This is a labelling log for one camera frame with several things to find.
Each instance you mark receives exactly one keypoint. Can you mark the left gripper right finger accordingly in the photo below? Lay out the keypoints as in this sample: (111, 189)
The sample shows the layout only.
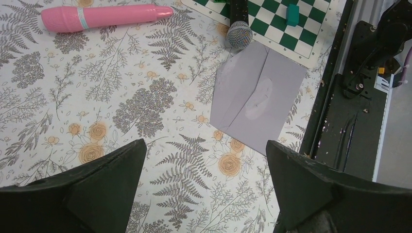
(315, 198)

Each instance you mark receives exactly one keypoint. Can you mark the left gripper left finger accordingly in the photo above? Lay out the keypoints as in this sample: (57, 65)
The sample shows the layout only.
(96, 197)

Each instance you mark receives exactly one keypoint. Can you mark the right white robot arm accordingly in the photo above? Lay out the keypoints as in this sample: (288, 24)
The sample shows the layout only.
(372, 46)

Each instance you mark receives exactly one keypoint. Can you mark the floral table mat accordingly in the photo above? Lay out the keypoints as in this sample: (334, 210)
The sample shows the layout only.
(67, 99)

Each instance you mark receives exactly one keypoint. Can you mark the green white chessboard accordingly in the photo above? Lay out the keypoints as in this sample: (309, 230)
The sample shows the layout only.
(304, 43)

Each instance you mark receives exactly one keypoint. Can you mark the black microphone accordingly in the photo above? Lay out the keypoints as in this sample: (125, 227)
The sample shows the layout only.
(239, 34)

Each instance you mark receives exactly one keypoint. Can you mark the pink toy microphone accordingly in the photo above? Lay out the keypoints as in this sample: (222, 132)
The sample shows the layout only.
(69, 19)

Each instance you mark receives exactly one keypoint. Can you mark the teal block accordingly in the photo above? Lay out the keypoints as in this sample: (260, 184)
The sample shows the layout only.
(292, 15)

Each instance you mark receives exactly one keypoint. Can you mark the lego toy on chessboard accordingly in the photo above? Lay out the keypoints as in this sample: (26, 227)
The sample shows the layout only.
(222, 1)

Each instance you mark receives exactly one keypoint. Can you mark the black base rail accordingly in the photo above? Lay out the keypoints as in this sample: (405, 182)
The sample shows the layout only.
(348, 134)

